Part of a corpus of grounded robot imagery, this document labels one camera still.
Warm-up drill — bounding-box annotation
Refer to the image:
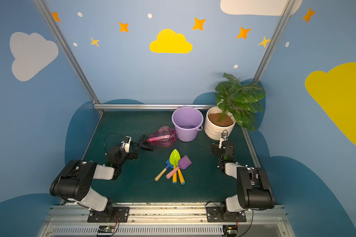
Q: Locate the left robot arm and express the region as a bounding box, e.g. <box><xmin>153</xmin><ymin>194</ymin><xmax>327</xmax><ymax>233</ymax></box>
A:
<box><xmin>49</xmin><ymin>135</ymin><xmax>153</xmax><ymax>223</ymax></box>

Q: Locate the left circuit board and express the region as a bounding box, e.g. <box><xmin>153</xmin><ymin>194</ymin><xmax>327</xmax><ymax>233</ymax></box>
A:
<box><xmin>97</xmin><ymin>226</ymin><xmax>116</xmax><ymax>235</ymax></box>

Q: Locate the aluminium frame post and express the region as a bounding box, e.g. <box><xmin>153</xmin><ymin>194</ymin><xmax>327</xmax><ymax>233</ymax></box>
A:
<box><xmin>34</xmin><ymin>0</ymin><xmax>100</xmax><ymax>109</ymax></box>
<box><xmin>252</xmin><ymin>0</ymin><xmax>296</xmax><ymax>84</ymax></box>

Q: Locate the aluminium front rail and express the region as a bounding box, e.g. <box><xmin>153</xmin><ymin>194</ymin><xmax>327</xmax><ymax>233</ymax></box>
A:
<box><xmin>38</xmin><ymin>202</ymin><xmax>295</xmax><ymax>237</ymax></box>

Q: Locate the circuit board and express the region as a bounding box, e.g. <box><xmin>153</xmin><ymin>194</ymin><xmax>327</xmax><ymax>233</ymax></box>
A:
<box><xmin>222</xmin><ymin>225</ymin><xmax>238</xmax><ymax>237</ymax></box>
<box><xmin>97</xmin><ymin>226</ymin><xmax>116</xmax><ymax>235</ymax></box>

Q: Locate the left aluminium frame post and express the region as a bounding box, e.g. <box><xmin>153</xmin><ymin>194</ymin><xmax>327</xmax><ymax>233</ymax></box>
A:
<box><xmin>34</xmin><ymin>0</ymin><xmax>100</xmax><ymax>109</ymax></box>

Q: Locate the aluminium back frame bar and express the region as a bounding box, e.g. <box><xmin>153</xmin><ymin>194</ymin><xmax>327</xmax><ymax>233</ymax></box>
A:
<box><xmin>94</xmin><ymin>104</ymin><xmax>215</xmax><ymax>111</ymax></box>

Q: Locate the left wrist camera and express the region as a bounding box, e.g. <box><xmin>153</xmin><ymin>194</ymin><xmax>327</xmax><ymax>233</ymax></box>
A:
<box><xmin>121</xmin><ymin>136</ymin><xmax>132</xmax><ymax>153</ymax></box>

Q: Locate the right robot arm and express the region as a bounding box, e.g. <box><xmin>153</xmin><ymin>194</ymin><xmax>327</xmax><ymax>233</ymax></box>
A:
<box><xmin>206</xmin><ymin>141</ymin><xmax>276</xmax><ymax>222</ymax></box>

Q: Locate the purple plastic bucket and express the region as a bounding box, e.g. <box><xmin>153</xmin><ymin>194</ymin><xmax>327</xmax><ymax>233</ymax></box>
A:
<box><xmin>172</xmin><ymin>107</ymin><xmax>204</xmax><ymax>142</ymax></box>

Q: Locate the blue shovel wooden handle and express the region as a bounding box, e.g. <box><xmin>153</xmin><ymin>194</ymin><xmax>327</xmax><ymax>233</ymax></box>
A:
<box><xmin>154</xmin><ymin>159</ymin><xmax>173</xmax><ymax>181</ymax></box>

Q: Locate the right aluminium frame post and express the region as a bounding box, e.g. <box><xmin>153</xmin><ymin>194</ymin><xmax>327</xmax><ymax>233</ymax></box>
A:
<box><xmin>252</xmin><ymin>0</ymin><xmax>296</xmax><ymax>84</ymax></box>

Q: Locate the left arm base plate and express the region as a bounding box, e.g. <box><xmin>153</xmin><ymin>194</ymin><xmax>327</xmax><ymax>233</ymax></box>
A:
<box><xmin>87</xmin><ymin>206</ymin><xmax>130</xmax><ymax>223</ymax></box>

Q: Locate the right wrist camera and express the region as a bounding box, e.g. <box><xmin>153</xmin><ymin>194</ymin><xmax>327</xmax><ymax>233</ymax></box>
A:
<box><xmin>219</xmin><ymin>133</ymin><xmax>228</xmax><ymax>149</ymax></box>

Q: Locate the green artificial plant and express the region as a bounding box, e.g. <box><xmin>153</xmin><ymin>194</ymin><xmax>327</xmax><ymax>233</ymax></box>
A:
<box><xmin>215</xmin><ymin>73</ymin><xmax>266</xmax><ymax>131</ymax></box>

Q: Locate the green trowel blue-tipped handle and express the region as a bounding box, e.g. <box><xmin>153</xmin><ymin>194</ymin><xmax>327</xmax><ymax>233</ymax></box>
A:
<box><xmin>177</xmin><ymin>169</ymin><xmax>186</xmax><ymax>185</ymax></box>

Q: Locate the pink spray bottle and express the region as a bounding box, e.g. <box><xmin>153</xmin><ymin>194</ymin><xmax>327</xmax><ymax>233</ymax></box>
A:
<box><xmin>147</xmin><ymin>126</ymin><xmax>177</xmax><ymax>148</ymax></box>

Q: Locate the right circuit board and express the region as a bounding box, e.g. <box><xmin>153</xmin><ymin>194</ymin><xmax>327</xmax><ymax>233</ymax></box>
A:
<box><xmin>222</xmin><ymin>225</ymin><xmax>238</xmax><ymax>237</ymax></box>

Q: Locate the green trowel yellow handle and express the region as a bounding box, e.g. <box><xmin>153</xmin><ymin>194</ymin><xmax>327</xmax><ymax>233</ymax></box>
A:
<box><xmin>170</xmin><ymin>149</ymin><xmax>181</xmax><ymax>184</ymax></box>

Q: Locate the purple toy scoop pink handle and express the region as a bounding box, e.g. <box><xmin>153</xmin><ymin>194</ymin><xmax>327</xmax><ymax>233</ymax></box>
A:
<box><xmin>166</xmin><ymin>155</ymin><xmax>192</xmax><ymax>179</ymax></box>

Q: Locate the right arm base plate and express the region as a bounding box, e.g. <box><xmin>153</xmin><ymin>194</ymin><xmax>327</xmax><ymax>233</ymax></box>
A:
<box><xmin>205</xmin><ymin>206</ymin><xmax>247</xmax><ymax>223</ymax></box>

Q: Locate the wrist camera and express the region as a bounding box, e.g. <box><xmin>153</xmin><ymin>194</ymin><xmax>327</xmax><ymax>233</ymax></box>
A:
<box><xmin>219</xmin><ymin>133</ymin><xmax>228</xmax><ymax>149</ymax></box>
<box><xmin>121</xmin><ymin>136</ymin><xmax>132</xmax><ymax>153</ymax></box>

